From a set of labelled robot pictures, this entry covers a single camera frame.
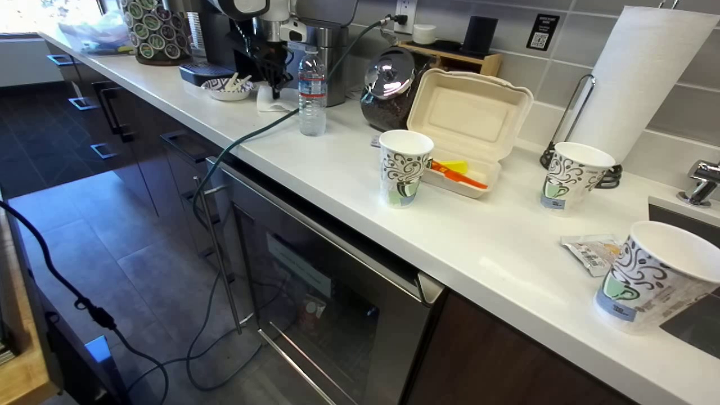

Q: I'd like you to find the coffee pod carousel rack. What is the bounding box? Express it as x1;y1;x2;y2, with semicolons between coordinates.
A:
122;0;188;66

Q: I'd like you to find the crumpled snack wrapper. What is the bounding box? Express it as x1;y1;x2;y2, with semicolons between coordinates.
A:
561;233;623;279

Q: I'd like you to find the black wall label plate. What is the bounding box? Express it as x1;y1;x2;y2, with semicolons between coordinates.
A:
527;14;561;52

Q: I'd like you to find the black round coffee pot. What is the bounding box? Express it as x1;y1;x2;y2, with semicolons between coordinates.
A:
361;49;416;131

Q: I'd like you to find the black floor cable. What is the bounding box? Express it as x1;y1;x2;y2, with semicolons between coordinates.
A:
0;201;173;405

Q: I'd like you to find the blue patterned small plate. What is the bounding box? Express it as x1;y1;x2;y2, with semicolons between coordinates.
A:
200;78;251;103

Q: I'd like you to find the patterned paper cup back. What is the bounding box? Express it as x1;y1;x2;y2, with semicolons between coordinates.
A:
539;142;614;211

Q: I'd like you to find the white paper towel roll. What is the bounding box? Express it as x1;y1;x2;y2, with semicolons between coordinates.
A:
571;7;720;162

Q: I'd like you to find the patterned paper cup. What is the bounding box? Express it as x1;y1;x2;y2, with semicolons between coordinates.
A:
539;142;614;211
596;221;720;330
377;131;435;205

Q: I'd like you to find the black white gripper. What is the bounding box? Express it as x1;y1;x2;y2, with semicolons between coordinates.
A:
231;17;309;99

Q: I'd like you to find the stainless dishwasher front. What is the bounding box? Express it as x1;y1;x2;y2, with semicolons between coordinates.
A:
211;162;444;405

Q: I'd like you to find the beige clamshell takeout box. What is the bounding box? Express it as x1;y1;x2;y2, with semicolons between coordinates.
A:
408;67;533;198

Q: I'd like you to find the clear plastic water bottle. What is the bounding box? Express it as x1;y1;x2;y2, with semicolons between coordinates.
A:
298;48;327;138

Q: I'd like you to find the steel condiment bin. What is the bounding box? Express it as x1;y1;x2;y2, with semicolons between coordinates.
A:
301;21;346;108

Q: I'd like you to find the orange plastic cutlery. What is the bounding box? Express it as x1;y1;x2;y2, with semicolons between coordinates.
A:
430;160;488;188

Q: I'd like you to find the white wall outlet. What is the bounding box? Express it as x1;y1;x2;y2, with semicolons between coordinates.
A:
397;0;416;31

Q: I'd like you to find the patterned paper cup near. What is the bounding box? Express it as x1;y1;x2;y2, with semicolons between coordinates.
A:
596;221;720;330

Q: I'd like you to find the wooden tray shelf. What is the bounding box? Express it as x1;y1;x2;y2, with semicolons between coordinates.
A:
398;41;501;77

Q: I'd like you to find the white tissue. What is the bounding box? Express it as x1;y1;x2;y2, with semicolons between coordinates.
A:
255;80;298;112

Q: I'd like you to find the black wire towel holder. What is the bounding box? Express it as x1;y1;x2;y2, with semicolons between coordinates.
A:
539;75;623;188

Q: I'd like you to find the patterned paper cup centre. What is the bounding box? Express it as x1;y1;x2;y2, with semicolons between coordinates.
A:
377;131;435;205

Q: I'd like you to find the clear plastic bag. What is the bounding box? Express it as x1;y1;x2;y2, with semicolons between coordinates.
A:
58;9;132;54

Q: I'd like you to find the chrome sink faucet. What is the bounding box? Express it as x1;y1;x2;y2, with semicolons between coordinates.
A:
679;160;720;207

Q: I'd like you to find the black silver Keurig machine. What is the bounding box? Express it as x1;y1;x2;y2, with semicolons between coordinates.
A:
179;0;240;86

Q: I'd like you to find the green blue cable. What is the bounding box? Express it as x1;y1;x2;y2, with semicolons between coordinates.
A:
182;16;397;394

